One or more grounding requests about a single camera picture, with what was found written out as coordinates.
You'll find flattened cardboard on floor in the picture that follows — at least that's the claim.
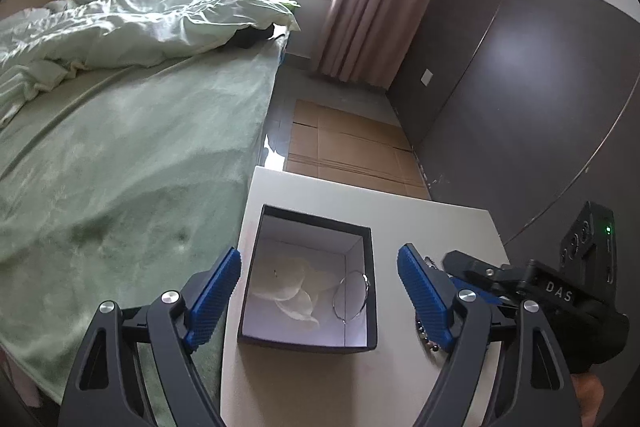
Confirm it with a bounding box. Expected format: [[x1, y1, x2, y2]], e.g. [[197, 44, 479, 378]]
[[284, 100, 430, 199]]

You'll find white wall socket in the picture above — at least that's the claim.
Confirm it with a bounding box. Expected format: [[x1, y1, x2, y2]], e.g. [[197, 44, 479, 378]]
[[420, 68, 433, 87]]

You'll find white tissue paper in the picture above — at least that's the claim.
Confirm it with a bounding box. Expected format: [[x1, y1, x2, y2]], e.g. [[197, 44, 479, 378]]
[[250, 256, 340, 329]]

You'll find green bed sheet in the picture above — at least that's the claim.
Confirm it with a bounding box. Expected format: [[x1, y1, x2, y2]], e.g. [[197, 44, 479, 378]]
[[1, 27, 288, 426]]

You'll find black jewelry box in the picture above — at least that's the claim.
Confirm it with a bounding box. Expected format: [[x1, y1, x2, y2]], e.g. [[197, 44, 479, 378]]
[[238, 205, 378, 355]]

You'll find black garment on bed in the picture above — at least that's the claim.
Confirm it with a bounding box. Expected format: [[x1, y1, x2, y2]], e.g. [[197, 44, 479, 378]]
[[226, 24, 274, 49]]

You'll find pale green duvet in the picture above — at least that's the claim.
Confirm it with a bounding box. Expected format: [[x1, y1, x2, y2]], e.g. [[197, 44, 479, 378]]
[[1, 0, 299, 124]]

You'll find silver bangle bracelet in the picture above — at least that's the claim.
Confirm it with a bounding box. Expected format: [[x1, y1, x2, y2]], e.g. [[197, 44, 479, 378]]
[[331, 269, 372, 327]]

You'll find right hand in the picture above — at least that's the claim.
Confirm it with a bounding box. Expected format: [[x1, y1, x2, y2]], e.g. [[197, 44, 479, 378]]
[[572, 373, 604, 427]]

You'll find dark grey bead bracelet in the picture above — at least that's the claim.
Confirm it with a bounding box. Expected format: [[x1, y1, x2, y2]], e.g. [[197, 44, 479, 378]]
[[414, 319, 444, 355]]

